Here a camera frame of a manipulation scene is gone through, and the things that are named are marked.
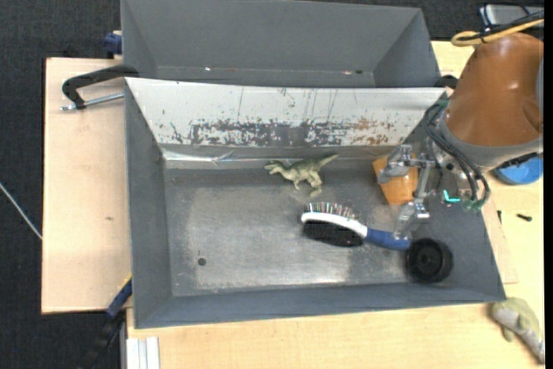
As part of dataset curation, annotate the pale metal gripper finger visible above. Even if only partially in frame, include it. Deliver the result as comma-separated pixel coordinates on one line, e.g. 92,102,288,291
378,144,414,180
391,199,431,240

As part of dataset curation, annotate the orange cup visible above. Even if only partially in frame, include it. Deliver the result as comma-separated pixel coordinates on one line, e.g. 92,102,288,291
372,155,421,207

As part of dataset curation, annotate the black wheel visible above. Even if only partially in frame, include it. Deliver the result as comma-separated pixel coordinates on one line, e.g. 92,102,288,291
404,238,454,284

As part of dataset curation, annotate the blue and white brush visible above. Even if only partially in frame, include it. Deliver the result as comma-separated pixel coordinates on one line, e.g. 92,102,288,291
300,200,412,251

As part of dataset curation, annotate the blue round object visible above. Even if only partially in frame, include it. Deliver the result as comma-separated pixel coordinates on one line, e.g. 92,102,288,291
494,155,544,186

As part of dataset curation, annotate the green toy dinosaur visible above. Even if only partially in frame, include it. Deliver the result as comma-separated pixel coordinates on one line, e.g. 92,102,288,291
264,153,340,198

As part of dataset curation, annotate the grey metal bin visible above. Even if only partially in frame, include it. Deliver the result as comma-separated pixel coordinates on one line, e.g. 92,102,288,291
119,0,507,329

